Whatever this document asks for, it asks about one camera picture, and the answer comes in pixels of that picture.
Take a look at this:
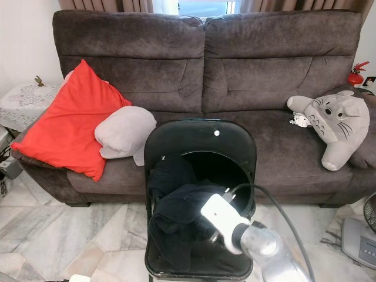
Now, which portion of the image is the dark sofa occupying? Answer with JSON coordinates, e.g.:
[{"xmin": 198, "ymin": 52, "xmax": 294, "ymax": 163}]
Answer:
[{"xmin": 12, "ymin": 9, "xmax": 376, "ymax": 207}]

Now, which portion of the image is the glass window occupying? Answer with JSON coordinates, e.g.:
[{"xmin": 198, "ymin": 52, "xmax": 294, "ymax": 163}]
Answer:
[{"xmin": 153, "ymin": 0, "xmax": 241, "ymax": 17}]

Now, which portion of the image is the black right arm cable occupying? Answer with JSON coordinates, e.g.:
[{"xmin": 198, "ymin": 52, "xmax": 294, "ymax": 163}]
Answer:
[{"xmin": 223, "ymin": 184, "xmax": 317, "ymax": 281}]

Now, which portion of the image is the red fire extinguisher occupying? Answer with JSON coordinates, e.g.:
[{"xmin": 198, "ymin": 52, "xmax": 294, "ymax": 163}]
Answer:
[{"xmin": 347, "ymin": 61, "xmax": 370, "ymax": 87}]

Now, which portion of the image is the grey plush cushion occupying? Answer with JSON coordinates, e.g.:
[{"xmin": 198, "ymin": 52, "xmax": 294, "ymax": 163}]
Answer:
[{"xmin": 94, "ymin": 106, "xmax": 157, "ymax": 167}]

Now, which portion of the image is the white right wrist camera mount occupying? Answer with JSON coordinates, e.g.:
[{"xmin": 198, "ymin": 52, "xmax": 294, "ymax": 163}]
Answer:
[{"xmin": 200, "ymin": 194, "xmax": 252, "ymax": 253}]

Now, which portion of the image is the lace covered side table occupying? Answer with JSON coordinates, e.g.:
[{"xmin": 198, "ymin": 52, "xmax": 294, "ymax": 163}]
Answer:
[{"xmin": 0, "ymin": 82, "xmax": 62, "ymax": 133}]

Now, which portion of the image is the small white spotted toy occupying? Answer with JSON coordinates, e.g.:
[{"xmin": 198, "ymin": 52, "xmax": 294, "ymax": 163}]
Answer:
[{"xmin": 290, "ymin": 112, "xmax": 310, "ymax": 127}]

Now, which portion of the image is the brown curtain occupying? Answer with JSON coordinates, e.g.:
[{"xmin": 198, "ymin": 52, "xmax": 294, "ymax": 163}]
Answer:
[
  {"xmin": 240, "ymin": 0, "xmax": 376, "ymax": 15},
  {"xmin": 58, "ymin": 0, "xmax": 153, "ymax": 14}
]

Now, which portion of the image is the grey floor fan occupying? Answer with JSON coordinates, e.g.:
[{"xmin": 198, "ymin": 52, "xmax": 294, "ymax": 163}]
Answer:
[{"xmin": 341, "ymin": 193, "xmax": 376, "ymax": 271}]

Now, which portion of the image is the black folding chair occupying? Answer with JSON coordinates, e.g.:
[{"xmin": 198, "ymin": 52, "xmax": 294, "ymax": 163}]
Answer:
[{"xmin": 143, "ymin": 119, "xmax": 258, "ymax": 281}]

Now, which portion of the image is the red cushion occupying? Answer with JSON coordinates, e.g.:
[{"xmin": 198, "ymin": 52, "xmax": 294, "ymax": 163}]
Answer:
[{"xmin": 10, "ymin": 59, "xmax": 133, "ymax": 182}]

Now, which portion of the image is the grey Totoro plush toy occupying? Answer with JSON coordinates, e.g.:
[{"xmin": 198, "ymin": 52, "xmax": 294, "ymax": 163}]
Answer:
[{"xmin": 287, "ymin": 90, "xmax": 371, "ymax": 172}]

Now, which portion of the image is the grey power strip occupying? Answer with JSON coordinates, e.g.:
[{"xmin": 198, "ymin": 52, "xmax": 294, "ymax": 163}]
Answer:
[{"xmin": 0, "ymin": 155, "xmax": 24, "ymax": 179}]

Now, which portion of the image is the black plastic bucket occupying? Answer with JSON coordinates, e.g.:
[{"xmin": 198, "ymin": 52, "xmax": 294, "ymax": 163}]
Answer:
[{"xmin": 147, "ymin": 150, "xmax": 256, "ymax": 277}]

